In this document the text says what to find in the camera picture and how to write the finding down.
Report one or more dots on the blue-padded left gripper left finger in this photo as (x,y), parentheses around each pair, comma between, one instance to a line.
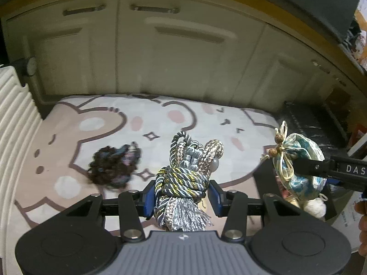
(147,201)

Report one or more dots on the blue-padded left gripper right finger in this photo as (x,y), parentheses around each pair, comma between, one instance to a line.
(218,199)

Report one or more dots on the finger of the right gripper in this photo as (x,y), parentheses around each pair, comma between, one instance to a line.
(310,167)

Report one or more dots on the blue gold drawstring pouch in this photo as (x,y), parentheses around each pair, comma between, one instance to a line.
(291,157)

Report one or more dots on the dark brown yarn scrunchie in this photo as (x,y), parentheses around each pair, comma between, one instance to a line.
(112,167)

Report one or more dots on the black storage box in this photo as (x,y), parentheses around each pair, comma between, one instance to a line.
(278,177)

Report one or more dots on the cartoon bear floor mat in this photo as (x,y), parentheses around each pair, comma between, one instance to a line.
(53,176)

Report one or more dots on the white ribbed mattress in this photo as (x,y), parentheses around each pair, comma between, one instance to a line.
(20,120)

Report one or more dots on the cream cabinet fronts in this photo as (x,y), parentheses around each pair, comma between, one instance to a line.
(183,48)

